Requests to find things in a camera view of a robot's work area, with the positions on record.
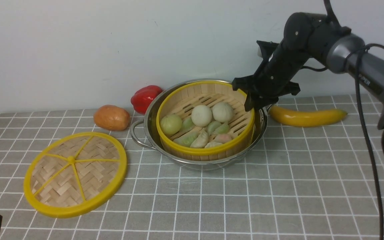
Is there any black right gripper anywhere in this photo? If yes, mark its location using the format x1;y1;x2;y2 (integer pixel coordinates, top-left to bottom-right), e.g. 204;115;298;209
232;40;311;111

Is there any yellow-rimmed bamboo steamer basket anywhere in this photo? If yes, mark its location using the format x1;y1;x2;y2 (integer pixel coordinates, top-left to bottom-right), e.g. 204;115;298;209
153;80;256;161

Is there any yellow-rimmed woven bamboo lid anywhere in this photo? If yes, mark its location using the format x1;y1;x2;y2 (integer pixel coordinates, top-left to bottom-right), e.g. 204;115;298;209
23;132;128;218

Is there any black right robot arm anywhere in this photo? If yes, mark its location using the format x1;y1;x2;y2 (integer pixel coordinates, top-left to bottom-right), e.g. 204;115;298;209
232;12;384;153

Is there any stainless steel pot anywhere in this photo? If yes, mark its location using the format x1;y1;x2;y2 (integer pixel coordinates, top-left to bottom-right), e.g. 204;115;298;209
130;78;268;170

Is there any white round bun right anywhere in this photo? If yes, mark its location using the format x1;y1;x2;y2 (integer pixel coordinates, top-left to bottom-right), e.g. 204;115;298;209
212;102;234;123

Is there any white round bun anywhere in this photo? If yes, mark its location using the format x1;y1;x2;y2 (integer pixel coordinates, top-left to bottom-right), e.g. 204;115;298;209
212;102;234;123
191;105;212;128

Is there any yellow banana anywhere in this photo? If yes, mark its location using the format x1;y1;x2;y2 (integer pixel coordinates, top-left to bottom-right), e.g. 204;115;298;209
269;105;348;127

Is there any green dumpling lower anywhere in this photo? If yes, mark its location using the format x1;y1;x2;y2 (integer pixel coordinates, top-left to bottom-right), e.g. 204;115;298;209
213;122;230;135

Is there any light green dumpling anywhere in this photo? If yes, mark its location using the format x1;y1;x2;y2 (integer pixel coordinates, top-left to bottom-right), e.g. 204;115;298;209
206;121;222;135

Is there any pink dumpling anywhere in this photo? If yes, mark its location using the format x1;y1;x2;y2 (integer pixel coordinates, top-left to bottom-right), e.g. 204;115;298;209
213;133;233;144

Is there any white dumpling bottom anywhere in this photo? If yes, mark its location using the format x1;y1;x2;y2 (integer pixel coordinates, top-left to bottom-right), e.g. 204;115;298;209
204;141;223;148

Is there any white dumpling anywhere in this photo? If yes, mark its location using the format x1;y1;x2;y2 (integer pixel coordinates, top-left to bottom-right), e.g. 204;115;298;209
190;130;209;149
204;141;223;148

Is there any pale green dumpling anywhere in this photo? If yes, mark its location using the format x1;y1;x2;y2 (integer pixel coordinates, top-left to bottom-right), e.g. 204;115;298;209
180;116;195;132

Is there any green round bun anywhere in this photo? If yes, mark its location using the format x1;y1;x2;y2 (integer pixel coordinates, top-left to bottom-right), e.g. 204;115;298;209
160;114;183;136

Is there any grey checked tablecloth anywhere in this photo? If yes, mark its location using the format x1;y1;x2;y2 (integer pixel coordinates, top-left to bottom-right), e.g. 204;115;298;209
0;95;379;240

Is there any red bell pepper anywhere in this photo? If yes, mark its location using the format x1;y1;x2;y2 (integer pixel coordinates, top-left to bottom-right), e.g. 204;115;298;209
130;85;163;115

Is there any brown potato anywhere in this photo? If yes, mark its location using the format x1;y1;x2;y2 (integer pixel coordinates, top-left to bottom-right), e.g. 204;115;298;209
93;105;130;131

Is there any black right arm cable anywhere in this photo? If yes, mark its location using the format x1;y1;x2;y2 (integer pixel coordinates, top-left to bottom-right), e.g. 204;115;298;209
300;0;384;240

